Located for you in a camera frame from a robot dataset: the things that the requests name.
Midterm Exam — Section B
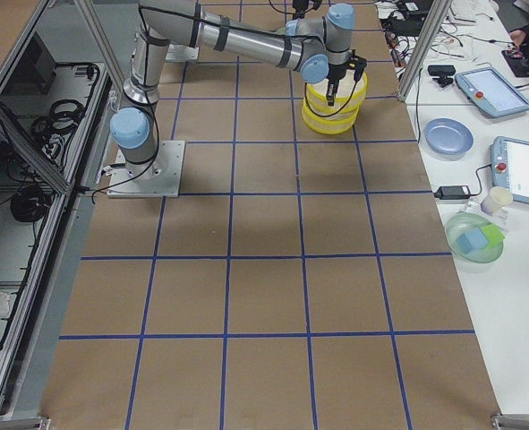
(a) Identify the black power adapter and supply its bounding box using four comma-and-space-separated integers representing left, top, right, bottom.
433, 185, 476, 201

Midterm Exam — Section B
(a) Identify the green translucent bowl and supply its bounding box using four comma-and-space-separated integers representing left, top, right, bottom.
445, 212, 505, 263

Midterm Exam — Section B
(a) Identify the blue plate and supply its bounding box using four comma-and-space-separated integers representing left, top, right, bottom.
423, 117, 474, 161

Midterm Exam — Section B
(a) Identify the black cable coil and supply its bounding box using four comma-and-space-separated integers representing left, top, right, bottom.
9, 184, 50, 224

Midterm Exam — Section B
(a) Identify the teach pendant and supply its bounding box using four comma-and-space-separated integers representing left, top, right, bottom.
491, 136, 529, 204
455, 67, 529, 118

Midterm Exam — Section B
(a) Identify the aluminium frame post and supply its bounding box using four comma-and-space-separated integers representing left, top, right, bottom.
397, 0, 451, 102

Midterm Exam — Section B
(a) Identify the far teach pendant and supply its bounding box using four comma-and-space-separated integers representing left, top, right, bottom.
455, 67, 529, 118

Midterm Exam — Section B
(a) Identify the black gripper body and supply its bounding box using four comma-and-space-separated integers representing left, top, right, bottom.
327, 49, 361, 81

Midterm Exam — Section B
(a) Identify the yellow bamboo steamer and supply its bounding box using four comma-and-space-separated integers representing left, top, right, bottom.
301, 104, 361, 134
305, 71, 369, 115

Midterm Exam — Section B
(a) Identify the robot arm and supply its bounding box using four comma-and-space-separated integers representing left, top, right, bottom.
109, 1, 367, 182

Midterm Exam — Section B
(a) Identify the black webcam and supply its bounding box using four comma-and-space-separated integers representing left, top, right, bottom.
427, 64, 456, 88

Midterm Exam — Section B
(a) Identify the near teach pendant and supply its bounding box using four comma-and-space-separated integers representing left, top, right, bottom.
491, 136, 529, 204

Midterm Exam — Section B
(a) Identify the blue sponge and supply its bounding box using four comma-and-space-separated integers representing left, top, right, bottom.
455, 228, 486, 254

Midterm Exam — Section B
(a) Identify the paper cup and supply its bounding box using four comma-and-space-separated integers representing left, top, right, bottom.
480, 186, 513, 215

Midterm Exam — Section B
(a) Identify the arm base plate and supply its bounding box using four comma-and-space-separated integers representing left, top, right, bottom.
107, 141, 185, 198
165, 43, 200, 63

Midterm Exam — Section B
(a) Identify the pale green plate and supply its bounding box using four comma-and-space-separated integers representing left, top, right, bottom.
272, 27, 288, 35

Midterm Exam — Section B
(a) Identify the green sponge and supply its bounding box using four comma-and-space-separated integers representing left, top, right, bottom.
480, 223, 505, 247

